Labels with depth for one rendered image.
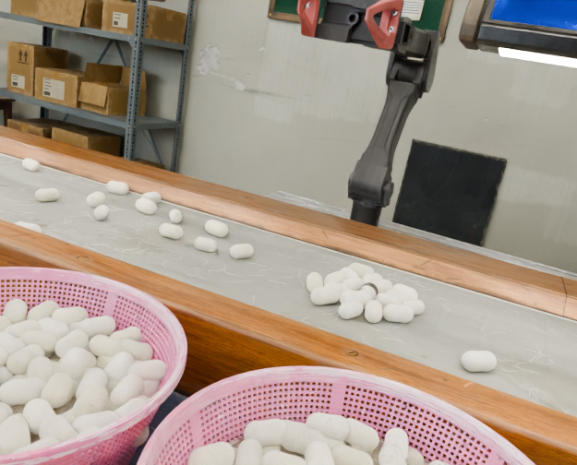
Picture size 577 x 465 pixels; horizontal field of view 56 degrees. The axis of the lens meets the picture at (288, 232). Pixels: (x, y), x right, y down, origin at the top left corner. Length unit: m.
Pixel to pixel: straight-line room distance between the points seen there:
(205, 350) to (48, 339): 0.14
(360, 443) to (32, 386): 0.25
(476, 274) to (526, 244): 1.94
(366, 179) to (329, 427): 0.74
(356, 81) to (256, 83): 0.57
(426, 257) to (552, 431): 0.39
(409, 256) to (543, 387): 0.30
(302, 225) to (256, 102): 2.24
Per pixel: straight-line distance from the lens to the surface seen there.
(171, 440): 0.38
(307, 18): 0.82
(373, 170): 1.11
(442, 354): 0.60
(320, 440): 0.43
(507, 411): 0.49
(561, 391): 0.61
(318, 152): 2.91
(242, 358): 0.51
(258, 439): 0.42
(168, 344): 0.49
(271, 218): 0.87
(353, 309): 0.60
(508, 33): 0.51
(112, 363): 0.48
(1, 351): 0.50
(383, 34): 0.79
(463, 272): 0.81
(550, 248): 2.75
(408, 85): 1.20
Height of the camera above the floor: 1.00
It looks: 17 degrees down
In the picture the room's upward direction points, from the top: 10 degrees clockwise
